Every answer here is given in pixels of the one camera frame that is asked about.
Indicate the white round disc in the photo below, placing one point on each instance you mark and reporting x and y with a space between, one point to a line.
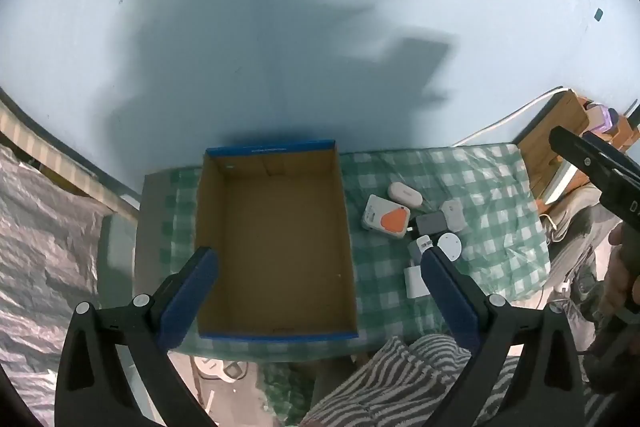
450 247

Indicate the beige cloth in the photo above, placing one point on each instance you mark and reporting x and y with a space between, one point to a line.
575 212

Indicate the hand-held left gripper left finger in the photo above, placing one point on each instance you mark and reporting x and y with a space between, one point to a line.
192 297

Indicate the dark grey charger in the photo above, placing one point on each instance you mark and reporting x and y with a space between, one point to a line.
431 223

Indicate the crinkled silver sheet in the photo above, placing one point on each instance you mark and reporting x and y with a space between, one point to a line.
40 257

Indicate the beige striped mattress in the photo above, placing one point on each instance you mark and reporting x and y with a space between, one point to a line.
65 167

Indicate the grey and white adapter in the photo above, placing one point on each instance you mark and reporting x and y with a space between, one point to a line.
416 251

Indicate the white power strip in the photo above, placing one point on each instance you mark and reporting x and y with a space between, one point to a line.
220 368

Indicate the white oval case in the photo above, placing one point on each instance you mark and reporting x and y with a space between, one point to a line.
405 193

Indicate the white and orange charger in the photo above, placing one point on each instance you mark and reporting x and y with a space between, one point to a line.
376 212

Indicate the green checked cloth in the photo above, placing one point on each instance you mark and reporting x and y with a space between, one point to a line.
385 302

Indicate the grey striped clothing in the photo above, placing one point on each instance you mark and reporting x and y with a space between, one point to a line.
400 382

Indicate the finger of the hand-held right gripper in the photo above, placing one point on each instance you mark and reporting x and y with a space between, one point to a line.
617 159
595 169

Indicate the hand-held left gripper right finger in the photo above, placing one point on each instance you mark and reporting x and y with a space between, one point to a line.
450 302

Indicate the cardboard box with blue edges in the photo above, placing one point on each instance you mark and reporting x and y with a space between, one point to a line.
270 232

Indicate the person's right hand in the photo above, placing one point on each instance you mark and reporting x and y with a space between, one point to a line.
622 272

